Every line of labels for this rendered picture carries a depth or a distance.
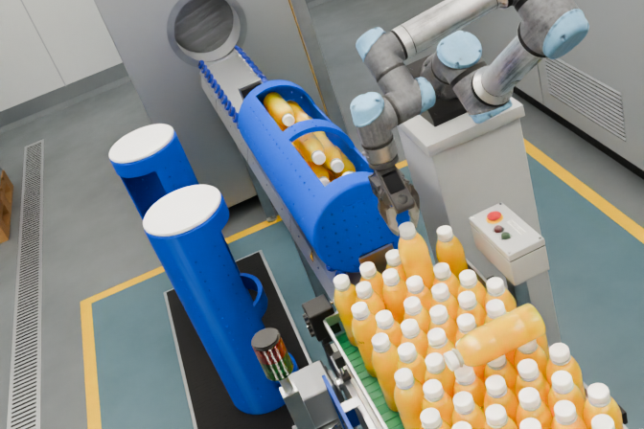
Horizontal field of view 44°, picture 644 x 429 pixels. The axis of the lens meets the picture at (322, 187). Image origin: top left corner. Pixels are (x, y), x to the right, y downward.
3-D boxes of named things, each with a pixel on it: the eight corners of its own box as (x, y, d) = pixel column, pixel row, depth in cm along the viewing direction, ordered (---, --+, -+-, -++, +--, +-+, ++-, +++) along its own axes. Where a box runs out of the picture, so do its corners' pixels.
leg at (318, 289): (334, 313, 357) (292, 203, 325) (339, 321, 353) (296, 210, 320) (323, 319, 357) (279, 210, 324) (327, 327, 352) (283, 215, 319)
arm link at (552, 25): (475, 75, 230) (567, -31, 179) (503, 117, 228) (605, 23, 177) (443, 91, 226) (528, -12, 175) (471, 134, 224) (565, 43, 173)
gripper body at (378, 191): (401, 183, 192) (388, 142, 186) (415, 198, 185) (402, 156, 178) (372, 195, 191) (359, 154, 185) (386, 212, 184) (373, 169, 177)
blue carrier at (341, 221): (318, 139, 299) (304, 69, 285) (416, 254, 225) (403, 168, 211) (247, 162, 293) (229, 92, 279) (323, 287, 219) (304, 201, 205)
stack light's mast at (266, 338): (297, 373, 176) (274, 322, 167) (306, 392, 170) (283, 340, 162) (271, 386, 175) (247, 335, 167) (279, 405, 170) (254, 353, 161)
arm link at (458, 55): (457, 38, 232) (468, 18, 218) (482, 76, 229) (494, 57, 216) (423, 56, 230) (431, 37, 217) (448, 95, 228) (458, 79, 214)
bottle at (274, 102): (261, 95, 282) (275, 112, 266) (280, 89, 283) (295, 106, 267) (265, 113, 285) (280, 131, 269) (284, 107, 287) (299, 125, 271)
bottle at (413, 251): (443, 283, 200) (427, 226, 190) (429, 302, 196) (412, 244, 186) (420, 278, 204) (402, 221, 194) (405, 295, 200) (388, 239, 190)
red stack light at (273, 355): (282, 338, 170) (276, 326, 168) (290, 356, 165) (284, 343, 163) (254, 351, 169) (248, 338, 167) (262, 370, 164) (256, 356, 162)
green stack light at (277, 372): (288, 354, 173) (282, 338, 170) (297, 372, 167) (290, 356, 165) (262, 367, 172) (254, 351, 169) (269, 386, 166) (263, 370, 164)
